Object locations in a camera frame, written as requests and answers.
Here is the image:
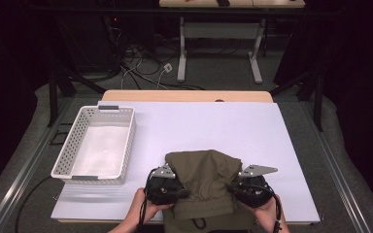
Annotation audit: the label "person's left hand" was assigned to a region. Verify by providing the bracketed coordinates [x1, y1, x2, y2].
[127, 187, 174, 224]

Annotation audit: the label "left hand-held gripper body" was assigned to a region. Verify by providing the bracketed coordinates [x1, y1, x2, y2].
[144, 162, 184, 207]

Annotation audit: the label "white floor cable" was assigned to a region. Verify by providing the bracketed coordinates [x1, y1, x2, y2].
[120, 51, 144, 90]

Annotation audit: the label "white perforated plastic basket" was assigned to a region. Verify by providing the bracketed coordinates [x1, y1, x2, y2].
[50, 105, 137, 186]

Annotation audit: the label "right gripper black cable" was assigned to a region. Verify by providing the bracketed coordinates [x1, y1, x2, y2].
[249, 183, 281, 233]

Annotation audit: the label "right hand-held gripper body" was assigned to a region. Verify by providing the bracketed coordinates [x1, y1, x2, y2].
[237, 164, 279, 209]

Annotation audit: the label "black metal crossbar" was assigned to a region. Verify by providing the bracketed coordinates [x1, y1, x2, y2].
[22, 7, 341, 17]

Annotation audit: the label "olive green shorts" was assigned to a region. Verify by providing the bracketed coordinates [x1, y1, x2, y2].
[162, 149, 256, 233]

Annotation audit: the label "wooden desk with white legs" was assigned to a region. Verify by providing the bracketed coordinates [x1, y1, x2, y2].
[158, 0, 306, 85]

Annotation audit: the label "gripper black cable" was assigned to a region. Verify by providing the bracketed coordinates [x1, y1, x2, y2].
[138, 171, 156, 233]
[249, 183, 281, 233]

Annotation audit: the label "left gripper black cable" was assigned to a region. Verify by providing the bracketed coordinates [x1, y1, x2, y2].
[138, 171, 156, 233]

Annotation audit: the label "thick black floor cable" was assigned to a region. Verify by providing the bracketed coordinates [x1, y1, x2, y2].
[14, 175, 52, 233]

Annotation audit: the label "person's right hand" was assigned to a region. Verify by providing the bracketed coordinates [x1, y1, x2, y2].
[239, 193, 283, 227]

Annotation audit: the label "black metal stand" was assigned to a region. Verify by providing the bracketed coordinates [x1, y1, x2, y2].
[47, 64, 106, 128]
[270, 69, 324, 132]

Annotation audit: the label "thin black floor cable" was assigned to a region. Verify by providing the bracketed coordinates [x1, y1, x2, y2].
[122, 64, 207, 91]

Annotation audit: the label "black curtain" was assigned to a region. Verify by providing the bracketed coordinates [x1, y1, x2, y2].
[273, 0, 373, 215]
[0, 0, 59, 200]

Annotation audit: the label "aluminium floor rail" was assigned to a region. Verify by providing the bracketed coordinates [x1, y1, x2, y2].
[299, 100, 370, 233]
[0, 96, 76, 233]

